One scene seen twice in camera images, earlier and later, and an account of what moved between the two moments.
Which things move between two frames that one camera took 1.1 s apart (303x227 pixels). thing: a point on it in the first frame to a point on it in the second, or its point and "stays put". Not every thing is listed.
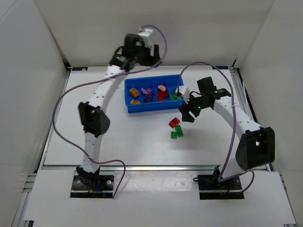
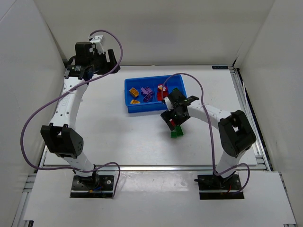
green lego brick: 179,130 stays put
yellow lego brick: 134,92 stays put
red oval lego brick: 162,87 stays put
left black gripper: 148,57 to 104,63
